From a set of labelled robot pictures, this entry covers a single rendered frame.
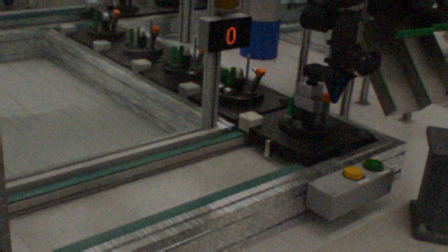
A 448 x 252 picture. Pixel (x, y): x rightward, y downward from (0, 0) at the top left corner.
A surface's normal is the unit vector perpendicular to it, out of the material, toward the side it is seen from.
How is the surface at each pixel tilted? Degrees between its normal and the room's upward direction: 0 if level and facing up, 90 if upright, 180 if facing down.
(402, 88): 45
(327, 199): 90
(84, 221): 0
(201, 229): 90
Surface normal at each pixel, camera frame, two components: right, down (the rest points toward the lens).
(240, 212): 0.64, 0.34
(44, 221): 0.07, -0.92
